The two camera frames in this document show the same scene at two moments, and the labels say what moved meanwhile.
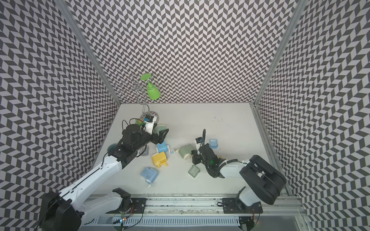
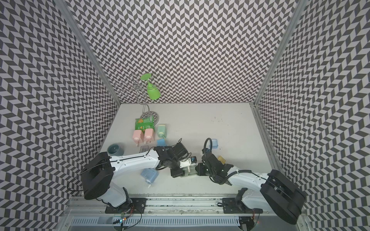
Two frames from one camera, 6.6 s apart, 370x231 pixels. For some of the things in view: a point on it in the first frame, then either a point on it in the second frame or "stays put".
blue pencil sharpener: x=163 y=147 stays put
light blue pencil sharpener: x=150 y=175 stays put
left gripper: x=156 y=140 to x=174 y=174
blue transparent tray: x=213 y=143 stays put
